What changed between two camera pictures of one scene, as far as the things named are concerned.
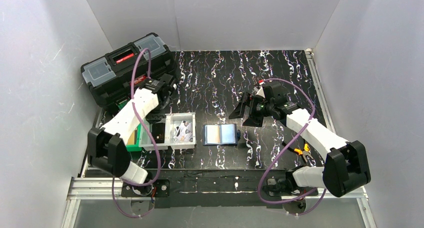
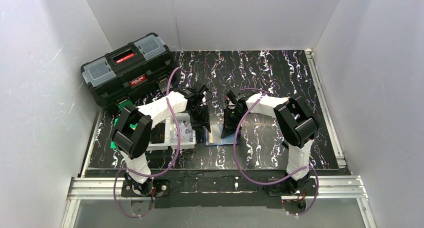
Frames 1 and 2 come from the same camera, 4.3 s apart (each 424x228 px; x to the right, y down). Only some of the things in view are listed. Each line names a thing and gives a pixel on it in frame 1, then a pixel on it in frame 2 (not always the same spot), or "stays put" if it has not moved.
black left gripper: x=168 y=88 to x=199 y=118
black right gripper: x=251 y=105 to x=228 y=121
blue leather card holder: x=221 y=135 stays put
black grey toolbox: x=112 y=79 stays put
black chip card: x=158 y=132 stays put
